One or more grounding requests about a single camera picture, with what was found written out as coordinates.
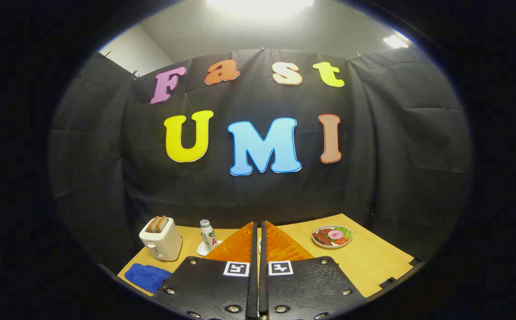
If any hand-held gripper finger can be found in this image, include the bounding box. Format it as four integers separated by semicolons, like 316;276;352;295
151;221;258;320
258;220;367;320

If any white coaster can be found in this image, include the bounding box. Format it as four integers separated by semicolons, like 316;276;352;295
197;240;223;257

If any small white labelled bottle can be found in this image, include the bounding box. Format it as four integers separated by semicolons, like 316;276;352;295
200;220;218;252

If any white food plate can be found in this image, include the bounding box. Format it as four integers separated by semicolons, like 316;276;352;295
312;225;353;248

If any white toaster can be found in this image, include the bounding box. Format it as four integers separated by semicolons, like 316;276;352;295
139;218;183;262

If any blue cloth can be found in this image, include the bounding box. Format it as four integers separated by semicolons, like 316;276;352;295
124;263;173;294

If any small ceiling light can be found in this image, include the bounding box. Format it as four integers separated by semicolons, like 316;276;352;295
383;32;413;49

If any large ceiling light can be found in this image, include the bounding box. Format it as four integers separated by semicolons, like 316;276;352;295
207;0;316;16

